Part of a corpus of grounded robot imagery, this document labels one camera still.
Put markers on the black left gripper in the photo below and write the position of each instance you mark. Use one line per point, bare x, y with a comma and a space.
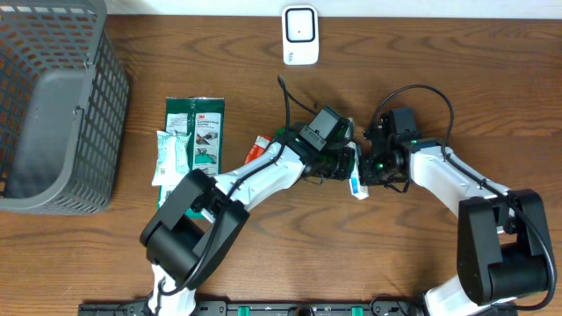
340, 174

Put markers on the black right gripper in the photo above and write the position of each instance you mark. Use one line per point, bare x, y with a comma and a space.
374, 180

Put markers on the white slim box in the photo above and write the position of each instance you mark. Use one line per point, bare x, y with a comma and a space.
357, 190

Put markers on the green lid jar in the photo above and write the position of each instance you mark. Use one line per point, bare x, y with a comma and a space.
283, 132

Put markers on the red stick sachet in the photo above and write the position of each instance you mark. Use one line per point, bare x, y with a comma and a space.
259, 147

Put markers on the green white gloves package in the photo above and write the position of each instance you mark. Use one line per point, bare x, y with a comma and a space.
203, 119

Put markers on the mint wet wipes pack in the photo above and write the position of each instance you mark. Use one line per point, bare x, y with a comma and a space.
172, 159

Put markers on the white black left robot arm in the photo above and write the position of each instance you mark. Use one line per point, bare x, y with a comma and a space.
192, 232

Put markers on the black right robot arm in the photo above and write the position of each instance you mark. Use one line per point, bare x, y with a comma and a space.
504, 248

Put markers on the grey plastic mesh basket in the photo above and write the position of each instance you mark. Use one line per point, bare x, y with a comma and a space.
64, 101

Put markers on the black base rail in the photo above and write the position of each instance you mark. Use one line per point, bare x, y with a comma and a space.
383, 307

